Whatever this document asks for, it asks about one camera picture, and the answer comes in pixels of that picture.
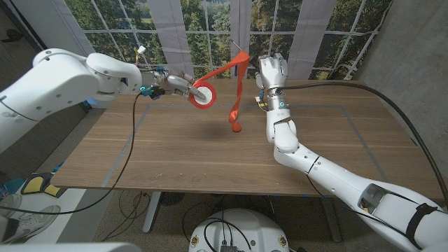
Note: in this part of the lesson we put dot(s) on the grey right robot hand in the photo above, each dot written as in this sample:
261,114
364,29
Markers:
273,71

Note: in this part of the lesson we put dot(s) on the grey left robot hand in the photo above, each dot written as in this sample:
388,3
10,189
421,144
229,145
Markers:
175,82

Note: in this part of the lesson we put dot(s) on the orange satin ribbon roll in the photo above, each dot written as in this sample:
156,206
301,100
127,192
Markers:
242,59

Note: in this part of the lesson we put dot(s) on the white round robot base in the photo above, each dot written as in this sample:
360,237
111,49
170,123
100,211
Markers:
252,231

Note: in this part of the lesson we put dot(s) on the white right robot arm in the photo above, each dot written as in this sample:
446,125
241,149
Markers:
290,140

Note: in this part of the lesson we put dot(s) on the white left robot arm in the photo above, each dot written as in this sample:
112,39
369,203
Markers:
63,80

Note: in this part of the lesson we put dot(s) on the printed window forest backdrop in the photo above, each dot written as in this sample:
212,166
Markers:
315,35

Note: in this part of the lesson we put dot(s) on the black round floor object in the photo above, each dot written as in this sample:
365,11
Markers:
172,198

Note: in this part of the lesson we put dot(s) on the grey metal table leg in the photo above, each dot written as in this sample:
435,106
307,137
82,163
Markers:
332,224
152,213

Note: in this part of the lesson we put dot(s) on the dark wooden door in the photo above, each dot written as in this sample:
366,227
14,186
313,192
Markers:
10,70

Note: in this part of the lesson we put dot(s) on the yellow black foot pedal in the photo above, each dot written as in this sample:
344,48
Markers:
35,183

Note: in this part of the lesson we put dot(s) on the black connector box on base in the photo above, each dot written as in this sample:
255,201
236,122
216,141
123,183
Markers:
228,249

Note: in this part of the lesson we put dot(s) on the grey white sneaker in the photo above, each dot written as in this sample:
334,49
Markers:
35,218
8,203

